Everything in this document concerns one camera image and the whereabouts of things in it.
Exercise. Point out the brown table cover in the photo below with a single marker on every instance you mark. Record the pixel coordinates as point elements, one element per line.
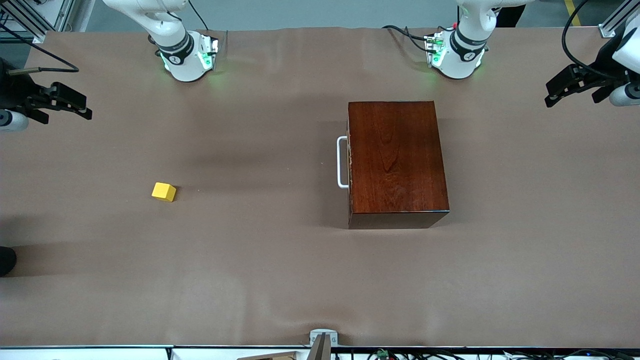
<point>200,280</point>

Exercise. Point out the black shoe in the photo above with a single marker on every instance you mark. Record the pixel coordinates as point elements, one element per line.
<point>6,261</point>

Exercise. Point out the aluminium frame structure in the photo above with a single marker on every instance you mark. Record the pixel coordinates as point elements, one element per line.
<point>30,20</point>

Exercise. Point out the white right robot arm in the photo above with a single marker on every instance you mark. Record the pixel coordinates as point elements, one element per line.
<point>182,67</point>

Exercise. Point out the aluminium profile bar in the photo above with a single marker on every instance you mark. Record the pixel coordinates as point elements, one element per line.
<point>617,20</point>

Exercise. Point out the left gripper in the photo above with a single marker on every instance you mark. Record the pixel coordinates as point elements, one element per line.
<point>603,77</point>

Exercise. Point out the metal left base connector plate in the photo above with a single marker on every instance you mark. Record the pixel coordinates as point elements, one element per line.
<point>434,50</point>

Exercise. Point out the yellow block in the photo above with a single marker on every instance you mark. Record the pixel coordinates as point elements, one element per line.
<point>163,192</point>

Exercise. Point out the white table edge rail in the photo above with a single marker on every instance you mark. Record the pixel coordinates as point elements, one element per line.
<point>100,354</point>

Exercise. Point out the metal base connector plate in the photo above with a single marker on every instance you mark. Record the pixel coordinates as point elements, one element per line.
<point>434,50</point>
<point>209,50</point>

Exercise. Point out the metal right base connector plate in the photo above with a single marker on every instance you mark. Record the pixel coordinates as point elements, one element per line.
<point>209,50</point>

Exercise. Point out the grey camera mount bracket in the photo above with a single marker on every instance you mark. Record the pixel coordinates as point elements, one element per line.
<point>322,342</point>

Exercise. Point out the dark wooden drawer cabinet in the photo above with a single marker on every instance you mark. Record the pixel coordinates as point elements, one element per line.
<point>397,160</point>

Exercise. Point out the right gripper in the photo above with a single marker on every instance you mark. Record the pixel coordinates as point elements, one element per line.
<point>16,93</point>

